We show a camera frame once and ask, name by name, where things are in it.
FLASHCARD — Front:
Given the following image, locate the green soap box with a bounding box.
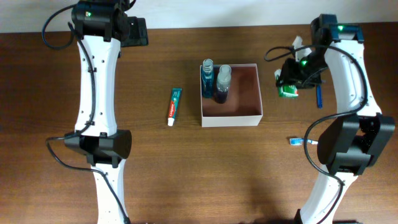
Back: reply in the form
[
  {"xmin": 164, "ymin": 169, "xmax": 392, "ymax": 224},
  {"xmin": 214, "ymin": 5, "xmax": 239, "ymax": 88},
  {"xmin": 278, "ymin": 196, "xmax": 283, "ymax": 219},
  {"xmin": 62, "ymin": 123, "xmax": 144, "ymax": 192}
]
[{"xmin": 274, "ymin": 69, "xmax": 299, "ymax": 98}]

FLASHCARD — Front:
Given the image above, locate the teal mouthwash bottle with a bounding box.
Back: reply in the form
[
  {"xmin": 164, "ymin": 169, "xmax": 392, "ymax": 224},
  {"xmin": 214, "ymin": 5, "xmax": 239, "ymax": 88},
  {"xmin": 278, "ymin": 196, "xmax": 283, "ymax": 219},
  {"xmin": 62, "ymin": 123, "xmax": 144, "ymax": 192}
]
[{"xmin": 201, "ymin": 58, "xmax": 214, "ymax": 98}]

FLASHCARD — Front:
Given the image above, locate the clear purple liquid bottle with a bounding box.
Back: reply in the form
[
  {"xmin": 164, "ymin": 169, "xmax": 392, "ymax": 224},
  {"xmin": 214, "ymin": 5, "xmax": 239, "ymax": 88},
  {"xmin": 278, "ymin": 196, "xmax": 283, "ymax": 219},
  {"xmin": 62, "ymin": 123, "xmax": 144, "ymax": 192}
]
[{"xmin": 215, "ymin": 65, "xmax": 232, "ymax": 104}]

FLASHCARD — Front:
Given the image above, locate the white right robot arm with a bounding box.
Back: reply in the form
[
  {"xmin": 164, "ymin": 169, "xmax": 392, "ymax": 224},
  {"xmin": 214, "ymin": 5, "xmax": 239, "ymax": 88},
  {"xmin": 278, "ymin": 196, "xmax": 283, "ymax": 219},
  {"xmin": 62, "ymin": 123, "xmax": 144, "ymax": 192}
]
[{"xmin": 275, "ymin": 14, "xmax": 395, "ymax": 223}]

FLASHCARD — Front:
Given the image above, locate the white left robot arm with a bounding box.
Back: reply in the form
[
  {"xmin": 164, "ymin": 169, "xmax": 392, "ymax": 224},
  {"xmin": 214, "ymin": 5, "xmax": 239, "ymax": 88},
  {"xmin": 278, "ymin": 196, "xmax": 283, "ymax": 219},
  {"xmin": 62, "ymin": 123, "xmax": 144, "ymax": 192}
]
[{"xmin": 64, "ymin": 1, "xmax": 149, "ymax": 223}]

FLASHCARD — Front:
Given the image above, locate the blue disposable razor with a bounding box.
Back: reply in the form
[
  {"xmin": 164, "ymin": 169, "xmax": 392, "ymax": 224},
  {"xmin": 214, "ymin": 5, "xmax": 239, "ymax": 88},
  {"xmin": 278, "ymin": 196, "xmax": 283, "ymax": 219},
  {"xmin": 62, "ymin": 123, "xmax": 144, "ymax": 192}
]
[{"xmin": 316, "ymin": 85, "xmax": 323, "ymax": 109}]

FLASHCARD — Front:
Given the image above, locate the blue white toothbrush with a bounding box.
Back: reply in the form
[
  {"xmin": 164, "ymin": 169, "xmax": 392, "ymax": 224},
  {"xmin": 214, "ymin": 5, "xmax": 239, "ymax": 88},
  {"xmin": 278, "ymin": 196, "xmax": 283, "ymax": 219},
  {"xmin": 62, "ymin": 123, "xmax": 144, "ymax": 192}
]
[{"xmin": 289, "ymin": 138, "xmax": 318, "ymax": 146}]

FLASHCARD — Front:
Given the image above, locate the green red toothpaste tube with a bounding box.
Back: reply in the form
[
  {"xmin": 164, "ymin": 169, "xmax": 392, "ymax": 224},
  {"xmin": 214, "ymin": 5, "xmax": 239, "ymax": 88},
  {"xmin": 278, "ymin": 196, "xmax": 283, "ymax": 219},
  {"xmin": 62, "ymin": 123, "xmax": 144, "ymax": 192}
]
[{"xmin": 167, "ymin": 88, "xmax": 182, "ymax": 126}]

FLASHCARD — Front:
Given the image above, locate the white cardboard box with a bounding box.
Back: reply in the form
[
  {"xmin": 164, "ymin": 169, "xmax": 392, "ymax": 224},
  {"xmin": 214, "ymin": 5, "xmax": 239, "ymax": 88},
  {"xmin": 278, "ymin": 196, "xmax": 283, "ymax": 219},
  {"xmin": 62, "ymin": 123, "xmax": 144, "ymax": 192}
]
[{"xmin": 201, "ymin": 63, "xmax": 263, "ymax": 128}]

